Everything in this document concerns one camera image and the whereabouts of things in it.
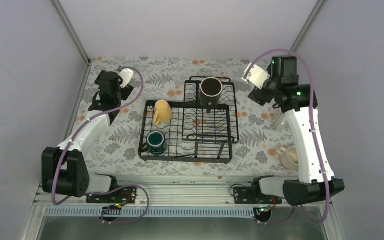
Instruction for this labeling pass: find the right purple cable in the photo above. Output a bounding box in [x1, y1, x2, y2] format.
[243, 48, 331, 226]

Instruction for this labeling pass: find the right aluminium frame post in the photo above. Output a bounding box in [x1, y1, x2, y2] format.
[290, 0, 327, 52]

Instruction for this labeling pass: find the aluminium frame post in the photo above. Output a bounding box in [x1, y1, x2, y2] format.
[290, 0, 327, 52]
[51, 0, 91, 65]

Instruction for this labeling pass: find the black mug white rim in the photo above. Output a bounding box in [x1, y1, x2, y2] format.
[199, 77, 223, 113]

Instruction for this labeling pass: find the left aluminium frame post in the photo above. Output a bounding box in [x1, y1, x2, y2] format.
[51, 0, 91, 65]

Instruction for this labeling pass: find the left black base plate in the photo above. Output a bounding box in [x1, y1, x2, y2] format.
[86, 186, 137, 205]

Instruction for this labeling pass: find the dark green mug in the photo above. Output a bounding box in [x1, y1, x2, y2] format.
[139, 131, 167, 156]

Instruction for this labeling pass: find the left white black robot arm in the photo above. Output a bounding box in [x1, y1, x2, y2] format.
[41, 68, 134, 203]

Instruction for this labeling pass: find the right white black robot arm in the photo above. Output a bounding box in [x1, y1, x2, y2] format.
[242, 56, 345, 206]

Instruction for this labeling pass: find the purple cable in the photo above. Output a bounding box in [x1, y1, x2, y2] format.
[243, 48, 331, 226]
[50, 66, 150, 225]

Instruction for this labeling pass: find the yellow mug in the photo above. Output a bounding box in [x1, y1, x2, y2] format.
[152, 100, 173, 126]

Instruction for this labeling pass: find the grey slotted cable duct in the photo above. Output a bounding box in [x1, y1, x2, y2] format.
[43, 206, 255, 219]

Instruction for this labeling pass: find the white mug orange interior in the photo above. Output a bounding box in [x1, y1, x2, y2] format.
[274, 112, 289, 132]

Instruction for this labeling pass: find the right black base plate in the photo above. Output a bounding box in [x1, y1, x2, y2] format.
[232, 186, 283, 205]

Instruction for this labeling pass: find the floral patterned tablecloth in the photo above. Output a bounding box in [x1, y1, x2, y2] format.
[75, 57, 298, 177]

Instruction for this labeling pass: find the black wire dish rack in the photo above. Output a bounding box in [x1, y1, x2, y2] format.
[138, 76, 240, 164]

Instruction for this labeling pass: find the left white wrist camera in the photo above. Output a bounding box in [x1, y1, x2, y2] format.
[118, 68, 134, 89]

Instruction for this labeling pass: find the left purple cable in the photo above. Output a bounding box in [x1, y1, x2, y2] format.
[50, 66, 150, 225]

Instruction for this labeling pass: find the beige cream mug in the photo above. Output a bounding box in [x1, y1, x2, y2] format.
[276, 145, 299, 171]

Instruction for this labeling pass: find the aluminium mounting rail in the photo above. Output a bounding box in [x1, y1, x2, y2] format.
[33, 182, 272, 208]

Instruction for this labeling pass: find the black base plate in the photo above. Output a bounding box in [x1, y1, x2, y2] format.
[232, 186, 283, 205]
[86, 186, 137, 205]

